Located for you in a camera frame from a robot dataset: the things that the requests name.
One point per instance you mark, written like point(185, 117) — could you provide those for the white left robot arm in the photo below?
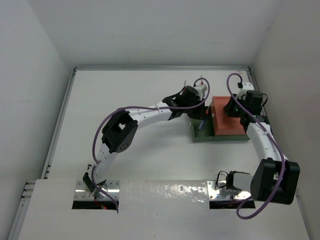
point(117, 131)

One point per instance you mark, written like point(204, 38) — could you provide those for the metal base plate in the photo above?
point(222, 194)
point(82, 193)

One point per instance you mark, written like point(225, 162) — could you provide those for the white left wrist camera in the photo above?
point(201, 91)

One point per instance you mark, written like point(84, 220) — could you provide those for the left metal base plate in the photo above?
point(82, 193)

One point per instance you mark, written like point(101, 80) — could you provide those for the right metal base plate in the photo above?
point(222, 194)

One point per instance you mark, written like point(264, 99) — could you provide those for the white front cover board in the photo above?
point(152, 210)

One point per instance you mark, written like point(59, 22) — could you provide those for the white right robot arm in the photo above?
point(264, 180)

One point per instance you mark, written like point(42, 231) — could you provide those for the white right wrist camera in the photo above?
point(246, 86)

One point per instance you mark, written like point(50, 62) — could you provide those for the salmon red drawer box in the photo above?
point(224, 125)

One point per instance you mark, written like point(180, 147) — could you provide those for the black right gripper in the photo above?
point(228, 109)

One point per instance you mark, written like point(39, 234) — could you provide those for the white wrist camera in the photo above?
point(246, 86)
point(201, 91)

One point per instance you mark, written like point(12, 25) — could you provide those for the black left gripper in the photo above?
point(200, 113)

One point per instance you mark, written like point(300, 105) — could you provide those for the green drawer box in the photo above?
point(207, 133)

